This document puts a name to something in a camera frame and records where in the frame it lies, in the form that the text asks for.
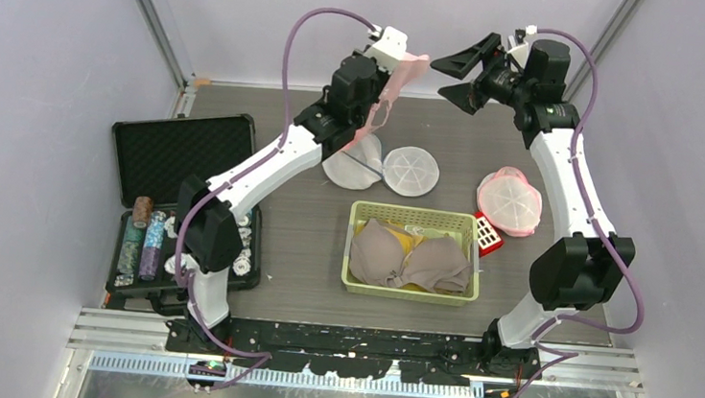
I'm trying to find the teal poker chip stack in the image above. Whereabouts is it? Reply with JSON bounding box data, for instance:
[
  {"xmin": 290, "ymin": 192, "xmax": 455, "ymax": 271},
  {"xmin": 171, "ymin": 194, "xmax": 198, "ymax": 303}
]
[{"xmin": 116, "ymin": 217, "xmax": 145, "ymax": 275}]

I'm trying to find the taupe bra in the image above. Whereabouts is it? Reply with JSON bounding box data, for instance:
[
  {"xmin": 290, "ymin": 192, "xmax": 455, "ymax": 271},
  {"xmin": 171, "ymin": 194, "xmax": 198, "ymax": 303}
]
[{"xmin": 346, "ymin": 217, "xmax": 476, "ymax": 297}]

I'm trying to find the pink bra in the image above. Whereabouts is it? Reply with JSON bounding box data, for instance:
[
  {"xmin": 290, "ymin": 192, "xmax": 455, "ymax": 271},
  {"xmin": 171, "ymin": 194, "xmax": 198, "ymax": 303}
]
[{"xmin": 343, "ymin": 53, "xmax": 431, "ymax": 151}]

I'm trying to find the white grey-zipper laundry bag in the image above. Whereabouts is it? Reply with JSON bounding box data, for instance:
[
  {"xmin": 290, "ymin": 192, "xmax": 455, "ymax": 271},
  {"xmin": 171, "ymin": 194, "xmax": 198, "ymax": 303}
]
[{"xmin": 321, "ymin": 135, "xmax": 440, "ymax": 198}]

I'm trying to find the black poker chip case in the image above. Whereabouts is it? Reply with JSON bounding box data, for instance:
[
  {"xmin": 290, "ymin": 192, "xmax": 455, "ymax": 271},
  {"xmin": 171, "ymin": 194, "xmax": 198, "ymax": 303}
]
[{"xmin": 105, "ymin": 114, "xmax": 256, "ymax": 316}]

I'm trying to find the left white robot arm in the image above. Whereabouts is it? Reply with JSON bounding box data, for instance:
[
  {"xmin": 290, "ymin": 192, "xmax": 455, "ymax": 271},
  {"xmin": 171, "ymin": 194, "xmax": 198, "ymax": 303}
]
[{"xmin": 175, "ymin": 53, "xmax": 401, "ymax": 354}]

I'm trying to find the green plastic basket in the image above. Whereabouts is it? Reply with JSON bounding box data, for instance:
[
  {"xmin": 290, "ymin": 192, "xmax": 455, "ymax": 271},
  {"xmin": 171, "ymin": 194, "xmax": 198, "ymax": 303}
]
[{"xmin": 341, "ymin": 200, "xmax": 480, "ymax": 307}]

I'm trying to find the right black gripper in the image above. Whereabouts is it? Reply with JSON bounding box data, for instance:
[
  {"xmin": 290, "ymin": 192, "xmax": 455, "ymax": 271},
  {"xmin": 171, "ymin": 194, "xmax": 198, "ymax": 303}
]
[{"xmin": 426, "ymin": 28, "xmax": 536, "ymax": 121}]

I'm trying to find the purple poker chip stack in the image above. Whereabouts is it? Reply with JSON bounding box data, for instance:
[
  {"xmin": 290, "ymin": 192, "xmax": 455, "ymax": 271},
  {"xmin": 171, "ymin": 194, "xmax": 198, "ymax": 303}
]
[{"xmin": 138, "ymin": 211, "xmax": 167, "ymax": 281}]

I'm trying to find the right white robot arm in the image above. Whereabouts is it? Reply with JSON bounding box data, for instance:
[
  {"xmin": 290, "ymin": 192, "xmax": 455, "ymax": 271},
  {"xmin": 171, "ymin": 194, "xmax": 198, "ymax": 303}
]
[{"xmin": 431, "ymin": 30, "xmax": 636, "ymax": 376}]

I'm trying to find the brown poker chip stack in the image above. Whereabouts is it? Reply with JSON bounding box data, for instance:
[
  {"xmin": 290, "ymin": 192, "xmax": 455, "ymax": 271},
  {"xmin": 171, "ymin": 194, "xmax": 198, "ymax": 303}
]
[{"xmin": 131, "ymin": 196, "xmax": 153, "ymax": 229}]

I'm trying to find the white pink-zipper laundry bag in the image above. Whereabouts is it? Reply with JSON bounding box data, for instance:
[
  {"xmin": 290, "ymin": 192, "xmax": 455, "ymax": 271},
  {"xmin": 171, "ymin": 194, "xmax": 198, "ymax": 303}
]
[{"xmin": 476, "ymin": 166, "xmax": 543, "ymax": 238}]

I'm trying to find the red toy block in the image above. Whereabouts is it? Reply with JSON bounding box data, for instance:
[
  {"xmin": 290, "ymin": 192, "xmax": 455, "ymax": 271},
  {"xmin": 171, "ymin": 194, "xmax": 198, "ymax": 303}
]
[{"xmin": 474, "ymin": 212, "xmax": 504, "ymax": 257}]

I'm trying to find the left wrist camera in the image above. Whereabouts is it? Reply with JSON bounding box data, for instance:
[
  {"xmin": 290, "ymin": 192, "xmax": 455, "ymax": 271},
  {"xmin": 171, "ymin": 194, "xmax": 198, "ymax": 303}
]
[{"xmin": 363, "ymin": 25, "xmax": 408, "ymax": 74}]

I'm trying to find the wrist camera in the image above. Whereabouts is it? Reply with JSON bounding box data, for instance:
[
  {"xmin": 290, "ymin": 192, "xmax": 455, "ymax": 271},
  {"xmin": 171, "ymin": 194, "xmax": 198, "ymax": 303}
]
[
  {"xmin": 363, "ymin": 25, "xmax": 408, "ymax": 74},
  {"xmin": 506, "ymin": 25, "xmax": 538, "ymax": 71}
]

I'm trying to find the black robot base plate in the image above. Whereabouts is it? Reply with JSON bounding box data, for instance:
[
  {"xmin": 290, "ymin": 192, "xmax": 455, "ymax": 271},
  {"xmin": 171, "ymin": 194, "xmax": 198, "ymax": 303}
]
[{"xmin": 164, "ymin": 317, "xmax": 541, "ymax": 386}]

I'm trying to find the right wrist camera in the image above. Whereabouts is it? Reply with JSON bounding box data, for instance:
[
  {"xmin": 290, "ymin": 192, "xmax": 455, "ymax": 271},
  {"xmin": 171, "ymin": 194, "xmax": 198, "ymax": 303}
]
[{"xmin": 506, "ymin": 25, "xmax": 538, "ymax": 71}]

